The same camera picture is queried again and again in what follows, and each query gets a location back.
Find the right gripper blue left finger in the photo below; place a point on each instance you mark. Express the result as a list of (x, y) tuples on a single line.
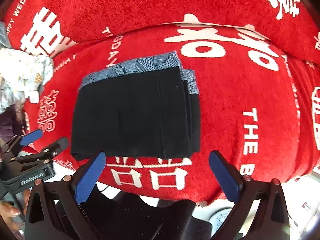
[(85, 178)]

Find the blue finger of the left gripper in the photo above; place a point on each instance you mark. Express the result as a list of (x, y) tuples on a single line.
[(53, 150), (30, 137)]

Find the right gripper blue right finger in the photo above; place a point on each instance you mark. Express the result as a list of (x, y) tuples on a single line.
[(228, 177)]

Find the black pants with blue waistband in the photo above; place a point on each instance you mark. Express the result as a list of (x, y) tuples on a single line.
[(144, 107)]

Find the person's left hand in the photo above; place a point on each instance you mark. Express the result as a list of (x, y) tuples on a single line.
[(8, 212)]

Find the black garment near bed edge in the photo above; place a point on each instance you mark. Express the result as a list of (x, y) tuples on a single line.
[(126, 216)]

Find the white floral patterned cloth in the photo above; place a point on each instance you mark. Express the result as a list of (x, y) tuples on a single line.
[(23, 76)]

